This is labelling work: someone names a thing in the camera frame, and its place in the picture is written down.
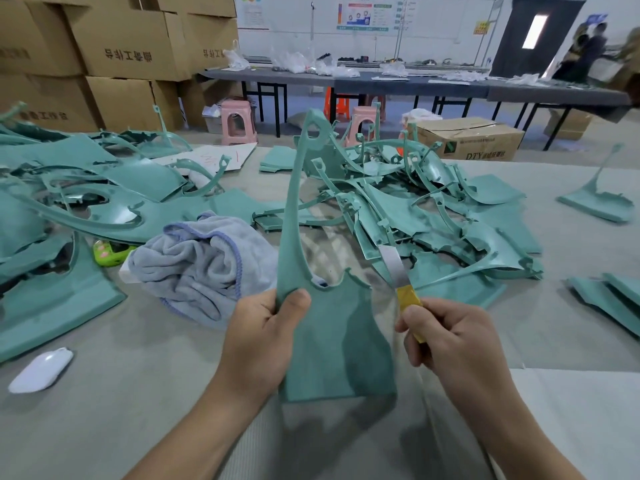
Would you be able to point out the person's left hand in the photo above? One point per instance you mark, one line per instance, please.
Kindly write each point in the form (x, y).
(255, 350)

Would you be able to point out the person's right hand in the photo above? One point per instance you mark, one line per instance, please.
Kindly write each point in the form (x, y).
(460, 355)

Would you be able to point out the single green plastic part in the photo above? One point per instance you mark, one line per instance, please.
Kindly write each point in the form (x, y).
(335, 345)

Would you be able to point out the grey-blue wiping cloth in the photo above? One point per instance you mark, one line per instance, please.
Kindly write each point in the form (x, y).
(200, 270)

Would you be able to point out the pile of green plastic parts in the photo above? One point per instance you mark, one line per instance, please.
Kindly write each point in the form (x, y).
(70, 285)

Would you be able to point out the brown cardboard box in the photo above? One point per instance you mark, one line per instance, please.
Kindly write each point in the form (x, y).
(468, 140)

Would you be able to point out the stack of brown cardboard boxes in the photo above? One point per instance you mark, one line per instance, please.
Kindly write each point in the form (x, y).
(120, 50)

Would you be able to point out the person's left forearm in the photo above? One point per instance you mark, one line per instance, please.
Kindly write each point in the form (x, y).
(185, 445)

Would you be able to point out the white foam sheet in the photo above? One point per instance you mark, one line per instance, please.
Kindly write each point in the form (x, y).
(580, 425)

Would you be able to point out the green and yellow gadget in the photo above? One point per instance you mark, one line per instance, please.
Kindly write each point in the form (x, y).
(110, 255)

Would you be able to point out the white paper sheet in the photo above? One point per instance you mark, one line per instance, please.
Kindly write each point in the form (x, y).
(210, 157)

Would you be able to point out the white oval plastic piece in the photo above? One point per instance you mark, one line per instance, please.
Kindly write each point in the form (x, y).
(40, 371)

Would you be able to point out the pink plastic stool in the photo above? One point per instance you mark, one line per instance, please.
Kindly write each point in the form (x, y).
(362, 127)
(238, 123)

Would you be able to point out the orange object under table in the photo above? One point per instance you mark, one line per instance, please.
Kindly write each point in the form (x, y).
(338, 105)

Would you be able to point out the long grey work table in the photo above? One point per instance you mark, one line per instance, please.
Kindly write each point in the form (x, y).
(420, 87)

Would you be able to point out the heap of clear plastic bags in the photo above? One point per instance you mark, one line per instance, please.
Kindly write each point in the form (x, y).
(290, 65)

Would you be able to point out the dark door with window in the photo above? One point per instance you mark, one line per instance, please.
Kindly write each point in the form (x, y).
(535, 35)

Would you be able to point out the colourful wall poster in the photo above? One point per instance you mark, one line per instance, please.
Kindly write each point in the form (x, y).
(365, 17)

